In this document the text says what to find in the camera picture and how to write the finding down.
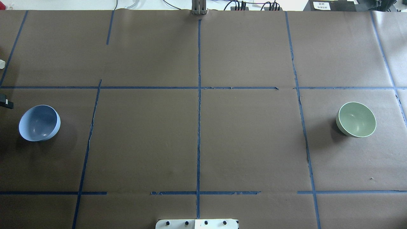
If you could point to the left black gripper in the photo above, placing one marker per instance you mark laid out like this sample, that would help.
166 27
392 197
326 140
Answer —
6 102

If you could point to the blue bowl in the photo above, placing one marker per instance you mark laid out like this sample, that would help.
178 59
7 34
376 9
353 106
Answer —
39 123

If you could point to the green bowl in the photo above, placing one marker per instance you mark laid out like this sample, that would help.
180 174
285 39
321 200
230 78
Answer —
356 120

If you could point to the black power strip left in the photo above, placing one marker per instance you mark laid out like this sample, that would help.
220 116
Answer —
239 8

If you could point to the black power strip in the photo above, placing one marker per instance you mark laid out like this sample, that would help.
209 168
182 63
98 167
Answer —
272 7
239 8

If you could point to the black power strip right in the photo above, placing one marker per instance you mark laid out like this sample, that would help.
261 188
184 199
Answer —
272 7

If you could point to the black box with label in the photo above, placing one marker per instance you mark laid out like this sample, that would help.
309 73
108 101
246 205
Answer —
330 5

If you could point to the aluminium frame post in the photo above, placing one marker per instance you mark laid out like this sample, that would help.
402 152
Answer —
198 7

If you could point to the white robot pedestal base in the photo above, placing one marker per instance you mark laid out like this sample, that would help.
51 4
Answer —
197 224

